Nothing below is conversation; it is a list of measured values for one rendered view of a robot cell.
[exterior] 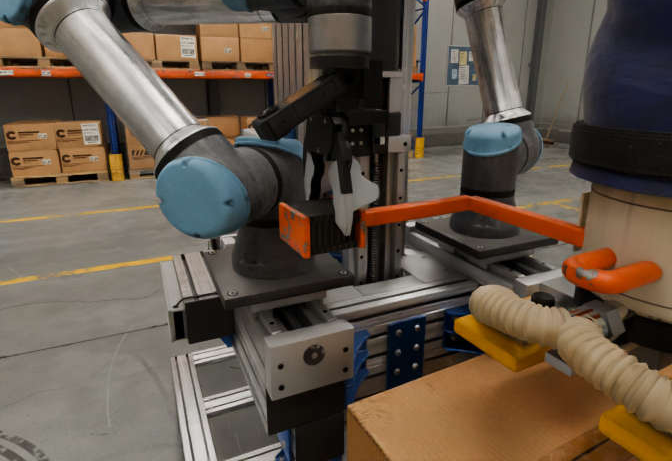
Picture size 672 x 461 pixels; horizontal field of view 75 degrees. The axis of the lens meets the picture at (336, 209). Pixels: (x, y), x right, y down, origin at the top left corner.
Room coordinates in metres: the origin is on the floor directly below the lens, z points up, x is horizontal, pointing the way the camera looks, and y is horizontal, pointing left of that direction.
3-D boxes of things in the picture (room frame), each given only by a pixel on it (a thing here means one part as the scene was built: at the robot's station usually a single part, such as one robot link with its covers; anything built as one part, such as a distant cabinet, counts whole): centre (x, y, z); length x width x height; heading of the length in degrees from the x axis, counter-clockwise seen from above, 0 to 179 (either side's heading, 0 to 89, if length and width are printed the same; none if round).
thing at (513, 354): (0.53, -0.32, 1.07); 0.34 x 0.10 x 0.05; 118
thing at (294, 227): (0.54, 0.02, 1.18); 0.09 x 0.08 x 0.05; 28
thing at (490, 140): (0.96, -0.34, 1.20); 0.13 x 0.12 x 0.14; 140
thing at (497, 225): (0.95, -0.34, 1.09); 0.15 x 0.15 x 0.10
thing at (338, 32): (0.56, 0.00, 1.40); 0.08 x 0.08 x 0.05
